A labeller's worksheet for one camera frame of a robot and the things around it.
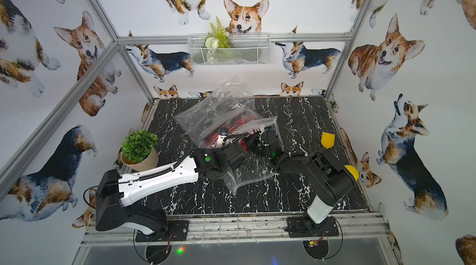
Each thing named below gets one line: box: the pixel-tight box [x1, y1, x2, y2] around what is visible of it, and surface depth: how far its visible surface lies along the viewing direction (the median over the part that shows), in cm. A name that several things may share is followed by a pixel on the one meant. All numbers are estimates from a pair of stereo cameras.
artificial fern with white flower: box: [202, 16, 232, 64], surface depth 85 cm
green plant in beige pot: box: [120, 129, 160, 172], surface depth 84 cm
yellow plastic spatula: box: [321, 131, 336, 150], surface depth 102 cm
